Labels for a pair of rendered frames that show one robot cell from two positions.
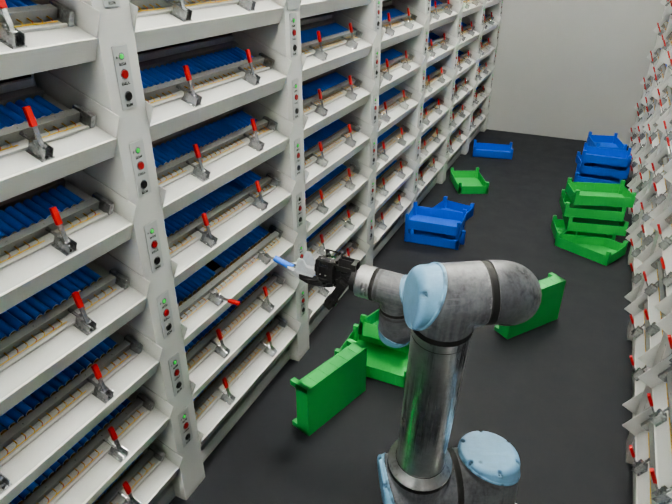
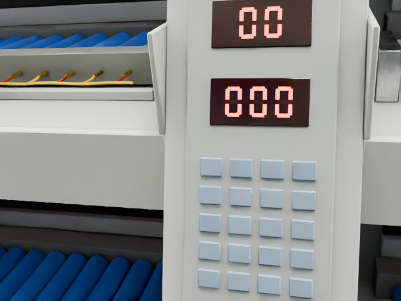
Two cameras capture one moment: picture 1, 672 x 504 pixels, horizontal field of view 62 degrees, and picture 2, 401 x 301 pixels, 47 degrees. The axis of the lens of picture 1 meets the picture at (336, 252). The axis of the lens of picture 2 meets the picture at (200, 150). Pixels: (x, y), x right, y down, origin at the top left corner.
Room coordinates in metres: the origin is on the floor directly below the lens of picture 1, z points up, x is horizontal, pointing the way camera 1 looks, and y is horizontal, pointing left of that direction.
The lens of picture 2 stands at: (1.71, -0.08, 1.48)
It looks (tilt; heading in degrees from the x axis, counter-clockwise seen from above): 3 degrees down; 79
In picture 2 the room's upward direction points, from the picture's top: 1 degrees clockwise
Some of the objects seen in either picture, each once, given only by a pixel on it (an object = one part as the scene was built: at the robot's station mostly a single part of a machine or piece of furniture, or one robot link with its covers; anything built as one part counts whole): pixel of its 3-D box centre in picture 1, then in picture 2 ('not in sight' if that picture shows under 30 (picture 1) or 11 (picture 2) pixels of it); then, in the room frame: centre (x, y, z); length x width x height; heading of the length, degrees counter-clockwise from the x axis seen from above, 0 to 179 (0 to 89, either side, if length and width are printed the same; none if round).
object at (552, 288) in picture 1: (529, 305); not in sight; (1.99, -0.83, 0.10); 0.30 x 0.08 x 0.20; 119
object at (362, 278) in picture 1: (364, 282); not in sight; (1.30, -0.08, 0.64); 0.10 x 0.05 x 0.09; 156
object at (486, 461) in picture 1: (483, 475); not in sight; (0.95, -0.36, 0.29); 0.17 x 0.15 x 0.18; 95
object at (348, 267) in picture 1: (337, 271); not in sight; (1.34, -0.01, 0.65); 0.12 x 0.08 x 0.09; 65
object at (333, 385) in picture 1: (330, 385); not in sight; (1.49, 0.02, 0.10); 0.30 x 0.08 x 0.20; 138
